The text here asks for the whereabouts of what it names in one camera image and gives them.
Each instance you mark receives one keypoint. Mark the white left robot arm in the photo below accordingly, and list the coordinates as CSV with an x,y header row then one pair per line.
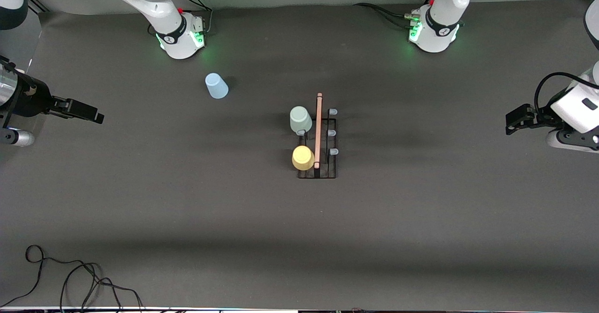
x,y
444,4

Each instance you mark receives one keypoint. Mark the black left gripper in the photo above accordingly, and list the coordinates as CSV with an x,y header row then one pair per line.
x,y
533,115

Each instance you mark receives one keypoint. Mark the pale green plastic cup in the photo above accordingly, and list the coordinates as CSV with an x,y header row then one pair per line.
x,y
300,119

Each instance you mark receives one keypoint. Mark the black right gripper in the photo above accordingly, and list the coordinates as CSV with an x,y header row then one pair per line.
x,y
33,99

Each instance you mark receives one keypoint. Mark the dark grey table mat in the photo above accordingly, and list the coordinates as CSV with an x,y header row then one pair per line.
x,y
327,233

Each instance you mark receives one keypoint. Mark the light blue plastic cup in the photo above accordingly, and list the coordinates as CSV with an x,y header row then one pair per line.
x,y
216,87

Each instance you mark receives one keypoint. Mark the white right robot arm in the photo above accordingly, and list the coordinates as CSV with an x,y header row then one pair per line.
x,y
154,4

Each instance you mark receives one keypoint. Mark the black aluminium frame rail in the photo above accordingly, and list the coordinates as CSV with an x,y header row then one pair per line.
x,y
37,5

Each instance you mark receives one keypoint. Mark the yellow plastic cup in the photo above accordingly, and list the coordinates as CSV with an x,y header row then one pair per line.
x,y
303,158

